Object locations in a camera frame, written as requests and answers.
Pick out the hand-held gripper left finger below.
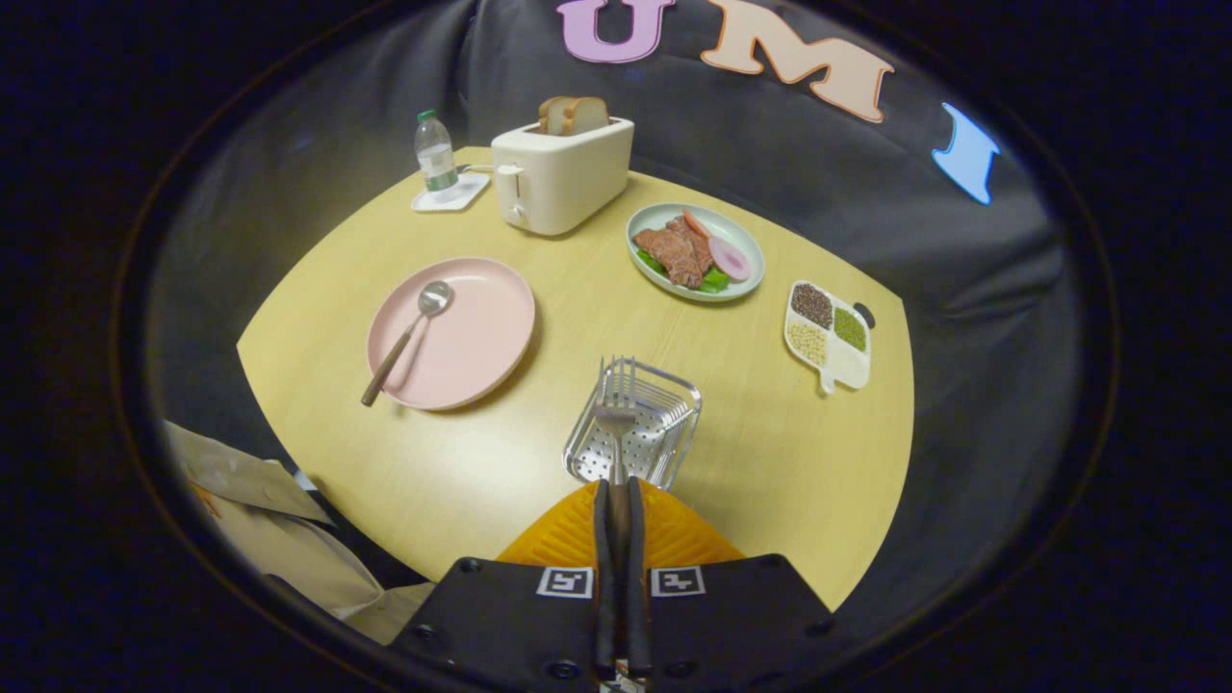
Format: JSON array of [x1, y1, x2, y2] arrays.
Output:
[[390, 478, 617, 693]]

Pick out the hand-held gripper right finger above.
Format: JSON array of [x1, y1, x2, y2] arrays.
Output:
[[626, 478, 838, 693]]

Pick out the wooden handled metal fork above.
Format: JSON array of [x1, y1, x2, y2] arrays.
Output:
[[594, 356, 638, 559]]

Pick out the wooden handled metal spoon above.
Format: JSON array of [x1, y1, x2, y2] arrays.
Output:
[[361, 280, 454, 407]]

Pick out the clear perforated plastic basket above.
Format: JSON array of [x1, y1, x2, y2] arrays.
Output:
[[563, 358, 703, 491]]

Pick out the white divided seasoning dish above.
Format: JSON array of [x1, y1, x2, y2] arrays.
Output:
[[783, 280, 873, 396]]

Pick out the pink round plate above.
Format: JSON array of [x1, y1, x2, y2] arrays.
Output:
[[366, 256, 536, 412]]

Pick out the green lettuce leaves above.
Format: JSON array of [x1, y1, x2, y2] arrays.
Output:
[[635, 248, 731, 295]]

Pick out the pink ham slice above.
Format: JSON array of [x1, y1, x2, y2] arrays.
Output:
[[707, 236, 752, 283]]

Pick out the brown meat slices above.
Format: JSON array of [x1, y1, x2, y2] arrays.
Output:
[[632, 217, 715, 290]]

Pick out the pale green oval plate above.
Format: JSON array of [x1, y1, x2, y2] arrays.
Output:
[[626, 202, 766, 303]]

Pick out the black backdrop cloth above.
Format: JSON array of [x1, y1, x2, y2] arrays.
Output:
[[144, 0, 1089, 617]]

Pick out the white square coaster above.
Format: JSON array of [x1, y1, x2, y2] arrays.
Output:
[[411, 171, 492, 213]]

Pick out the cream white toaster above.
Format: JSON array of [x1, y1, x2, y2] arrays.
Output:
[[491, 116, 635, 238]]

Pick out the clear plastic water bottle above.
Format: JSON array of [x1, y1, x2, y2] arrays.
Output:
[[415, 109, 460, 203]]

